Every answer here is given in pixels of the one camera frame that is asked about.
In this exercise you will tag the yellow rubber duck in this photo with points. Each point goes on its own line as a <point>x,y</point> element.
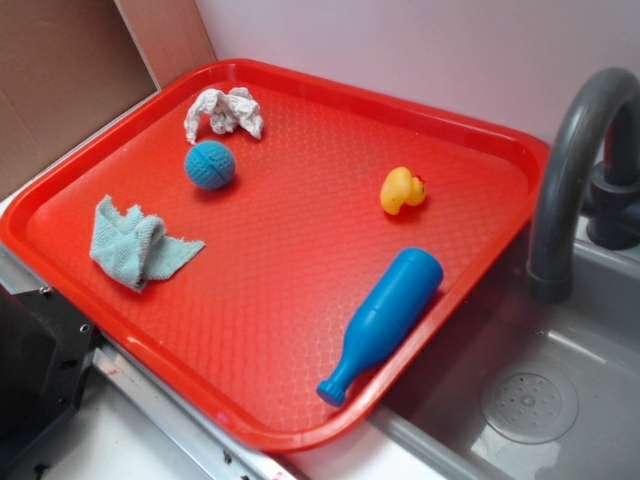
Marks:
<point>401,188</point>

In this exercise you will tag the blue plastic bottle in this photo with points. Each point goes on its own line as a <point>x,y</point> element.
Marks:
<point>384,319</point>

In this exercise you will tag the light blue cloth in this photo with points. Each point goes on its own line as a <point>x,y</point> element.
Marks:
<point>133,248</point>

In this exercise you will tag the crumpled white paper towel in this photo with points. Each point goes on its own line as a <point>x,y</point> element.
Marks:
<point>226,112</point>

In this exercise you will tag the red plastic tray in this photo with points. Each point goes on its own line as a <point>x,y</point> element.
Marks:
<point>248,328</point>

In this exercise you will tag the grey plastic sink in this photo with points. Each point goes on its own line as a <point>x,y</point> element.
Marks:
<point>510,388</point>

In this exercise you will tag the silver metal rail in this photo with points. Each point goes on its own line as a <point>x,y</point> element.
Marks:
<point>131,426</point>

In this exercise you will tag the grey toy faucet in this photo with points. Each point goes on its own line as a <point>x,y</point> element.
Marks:
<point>593,171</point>

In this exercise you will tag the blue knitted ball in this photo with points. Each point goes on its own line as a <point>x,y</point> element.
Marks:
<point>210,165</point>

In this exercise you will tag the brown cardboard panel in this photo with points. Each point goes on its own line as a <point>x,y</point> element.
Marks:
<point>69,68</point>

